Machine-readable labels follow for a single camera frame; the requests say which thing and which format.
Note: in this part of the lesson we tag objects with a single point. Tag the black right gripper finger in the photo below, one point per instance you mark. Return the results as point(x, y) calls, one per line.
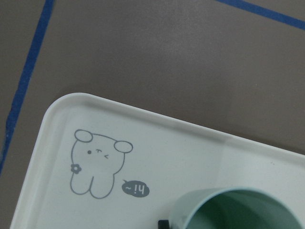
point(163, 222)

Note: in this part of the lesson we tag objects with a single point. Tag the light green cup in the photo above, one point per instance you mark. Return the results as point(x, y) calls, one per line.
point(231, 208)

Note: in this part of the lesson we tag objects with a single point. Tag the white plastic tray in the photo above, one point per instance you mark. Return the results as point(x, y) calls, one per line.
point(100, 164)

